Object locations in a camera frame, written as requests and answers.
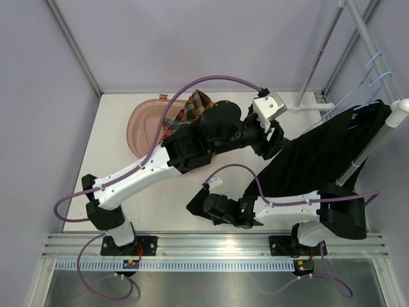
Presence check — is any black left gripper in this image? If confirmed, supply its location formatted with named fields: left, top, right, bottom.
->
left=210, top=110, right=291, bottom=159

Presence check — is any red plaid shirt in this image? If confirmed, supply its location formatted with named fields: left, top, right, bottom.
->
left=162, top=90, right=214, bottom=139

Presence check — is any black shirt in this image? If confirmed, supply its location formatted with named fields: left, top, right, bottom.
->
left=185, top=100, right=394, bottom=221

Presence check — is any blue hanger holding black shirt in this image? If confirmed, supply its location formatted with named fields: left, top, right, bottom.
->
left=339, top=67, right=393, bottom=111

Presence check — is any light blue wire hanger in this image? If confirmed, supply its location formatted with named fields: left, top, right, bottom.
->
left=302, top=52, right=384, bottom=135

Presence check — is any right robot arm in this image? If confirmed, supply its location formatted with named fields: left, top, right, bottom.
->
left=203, top=184, right=367, bottom=254

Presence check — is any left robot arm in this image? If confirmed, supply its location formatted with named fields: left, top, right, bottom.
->
left=81, top=96, right=287, bottom=255

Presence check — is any pink plastic basin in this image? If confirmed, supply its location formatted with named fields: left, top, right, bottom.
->
left=127, top=94, right=187, bottom=158

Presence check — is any white clothes rack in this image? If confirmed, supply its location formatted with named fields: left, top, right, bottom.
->
left=287, top=0, right=409, bottom=186

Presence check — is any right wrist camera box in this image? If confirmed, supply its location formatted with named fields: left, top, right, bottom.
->
left=204, top=177, right=223, bottom=194

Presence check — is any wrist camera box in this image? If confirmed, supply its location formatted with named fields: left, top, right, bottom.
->
left=252, top=92, right=287, bottom=133
left=204, top=177, right=223, bottom=194

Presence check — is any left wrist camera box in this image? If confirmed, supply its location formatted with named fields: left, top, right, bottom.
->
left=252, top=92, right=287, bottom=133

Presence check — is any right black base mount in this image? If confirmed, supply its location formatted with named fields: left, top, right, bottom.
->
left=268, top=235, right=321, bottom=258

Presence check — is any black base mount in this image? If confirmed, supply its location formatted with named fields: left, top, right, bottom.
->
left=268, top=235, right=321, bottom=258
left=100, top=235, right=158, bottom=256

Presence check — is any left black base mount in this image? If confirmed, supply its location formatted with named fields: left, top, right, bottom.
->
left=100, top=235, right=158, bottom=256

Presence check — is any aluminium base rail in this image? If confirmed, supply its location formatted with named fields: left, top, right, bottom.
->
left=41, top=232, right=389, bottom=259

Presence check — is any white slotted cable duct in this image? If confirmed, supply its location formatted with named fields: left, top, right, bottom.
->
left=56, top=259, right=295, bottom=272

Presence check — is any right aluminium frame post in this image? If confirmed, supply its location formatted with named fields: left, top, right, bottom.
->
left=321, top=0, right=383, bottom=99

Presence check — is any aluminium frame post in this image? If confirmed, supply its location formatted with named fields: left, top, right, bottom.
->
left=44, top=0, right=103, bottom=98
left=321, top=0, right=383, bottom=99

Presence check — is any left aluminium frame post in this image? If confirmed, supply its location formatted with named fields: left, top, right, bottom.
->
left=44, top=0, right=103, bottom=98

